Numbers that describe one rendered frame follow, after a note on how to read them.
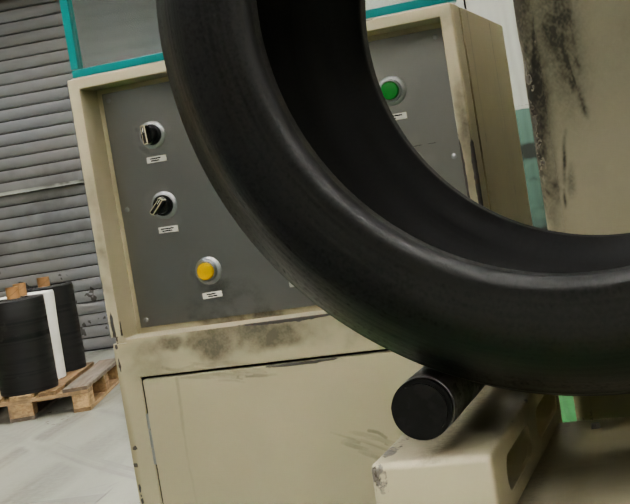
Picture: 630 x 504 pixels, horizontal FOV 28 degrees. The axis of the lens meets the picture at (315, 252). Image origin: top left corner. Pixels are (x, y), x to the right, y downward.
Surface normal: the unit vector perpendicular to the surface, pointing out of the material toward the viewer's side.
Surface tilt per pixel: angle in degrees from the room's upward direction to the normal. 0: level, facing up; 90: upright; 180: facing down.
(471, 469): 90
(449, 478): 90
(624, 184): 90
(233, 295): 90
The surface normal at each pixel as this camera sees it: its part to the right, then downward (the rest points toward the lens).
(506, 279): -0.32, 0.28
